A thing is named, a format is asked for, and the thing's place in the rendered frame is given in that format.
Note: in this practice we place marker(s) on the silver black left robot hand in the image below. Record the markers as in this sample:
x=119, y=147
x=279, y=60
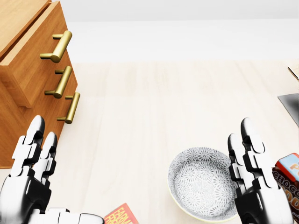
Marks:
x=21, y=191

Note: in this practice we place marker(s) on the red printed food box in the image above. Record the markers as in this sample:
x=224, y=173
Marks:
x=120, y=215

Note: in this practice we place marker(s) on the pale box with brown edge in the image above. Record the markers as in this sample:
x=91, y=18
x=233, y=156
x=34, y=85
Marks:
x=294, y=72

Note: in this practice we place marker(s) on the patterned black white bowl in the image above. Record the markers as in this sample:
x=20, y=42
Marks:
x=201, y=184

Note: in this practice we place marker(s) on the protruding wooden drawer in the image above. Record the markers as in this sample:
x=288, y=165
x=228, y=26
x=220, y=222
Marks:
x=28, y=70

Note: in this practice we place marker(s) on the flat grey stove plate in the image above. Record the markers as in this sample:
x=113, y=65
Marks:
x=292, y=105

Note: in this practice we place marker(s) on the wooden cabinet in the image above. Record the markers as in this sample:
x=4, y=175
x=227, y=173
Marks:
x=9, y=21

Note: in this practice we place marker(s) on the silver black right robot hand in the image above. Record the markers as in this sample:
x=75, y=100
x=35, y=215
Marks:
x=259, y=198

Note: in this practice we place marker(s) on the brown chocolate food box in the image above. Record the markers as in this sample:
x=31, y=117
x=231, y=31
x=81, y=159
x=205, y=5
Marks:
x=288, y=184

